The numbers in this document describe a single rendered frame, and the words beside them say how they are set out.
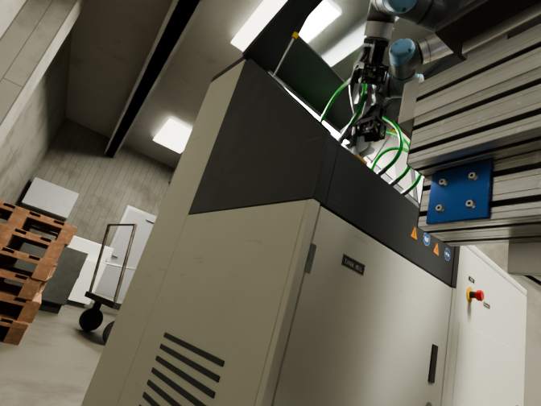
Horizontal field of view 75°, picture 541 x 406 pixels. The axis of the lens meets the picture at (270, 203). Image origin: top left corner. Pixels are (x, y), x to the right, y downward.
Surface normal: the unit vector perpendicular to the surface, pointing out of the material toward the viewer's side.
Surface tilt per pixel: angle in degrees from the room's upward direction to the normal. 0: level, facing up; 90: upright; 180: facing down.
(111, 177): 90
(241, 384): 90
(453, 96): 90
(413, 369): 90
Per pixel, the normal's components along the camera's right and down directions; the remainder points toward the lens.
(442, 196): -0.81, -0.39
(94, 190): 0.52, -0.14
